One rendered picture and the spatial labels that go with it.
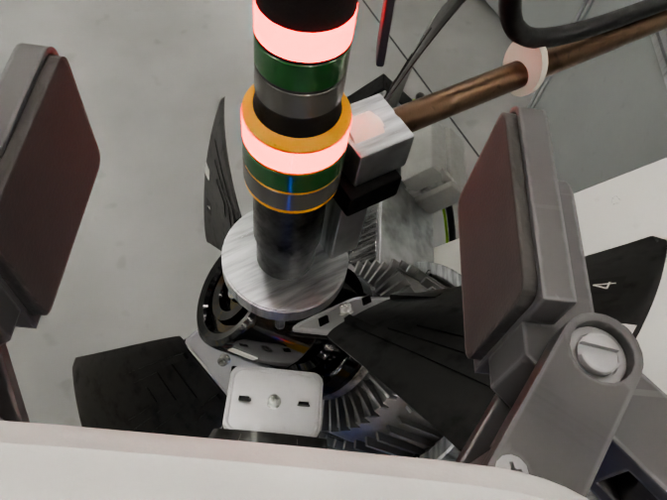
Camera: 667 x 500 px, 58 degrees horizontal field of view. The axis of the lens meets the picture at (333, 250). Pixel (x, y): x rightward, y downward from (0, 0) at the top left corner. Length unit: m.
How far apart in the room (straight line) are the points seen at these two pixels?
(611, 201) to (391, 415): 0.33
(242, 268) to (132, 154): 1.99
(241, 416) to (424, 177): 0.39
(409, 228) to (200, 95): 1.77
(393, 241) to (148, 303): 1.32
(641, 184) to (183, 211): 1.65
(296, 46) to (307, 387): 0.44
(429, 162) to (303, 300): 0.49
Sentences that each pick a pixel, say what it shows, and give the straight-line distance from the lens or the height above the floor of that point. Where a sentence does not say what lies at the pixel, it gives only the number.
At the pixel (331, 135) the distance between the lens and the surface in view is 0.23.
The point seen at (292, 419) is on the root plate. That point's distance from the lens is 0.59.
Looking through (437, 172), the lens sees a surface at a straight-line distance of 0.79.
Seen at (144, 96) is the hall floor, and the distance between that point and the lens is 2.49.
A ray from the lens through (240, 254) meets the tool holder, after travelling 0.33.
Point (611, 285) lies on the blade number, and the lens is 0.44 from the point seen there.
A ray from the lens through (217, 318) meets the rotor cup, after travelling 0.59.
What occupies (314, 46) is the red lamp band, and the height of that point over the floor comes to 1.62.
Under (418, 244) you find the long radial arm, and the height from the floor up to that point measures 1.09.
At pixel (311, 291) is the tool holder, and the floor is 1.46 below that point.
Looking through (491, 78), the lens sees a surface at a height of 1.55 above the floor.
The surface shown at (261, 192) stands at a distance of 0.26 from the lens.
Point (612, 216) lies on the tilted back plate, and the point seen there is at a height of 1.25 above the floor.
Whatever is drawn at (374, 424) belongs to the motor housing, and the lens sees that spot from 0.65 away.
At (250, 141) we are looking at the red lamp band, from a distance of 0.24.
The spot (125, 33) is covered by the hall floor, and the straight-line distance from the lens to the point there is 2.76.
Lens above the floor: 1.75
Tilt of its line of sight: 59 degrees down
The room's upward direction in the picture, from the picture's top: 12 degrees clockwise
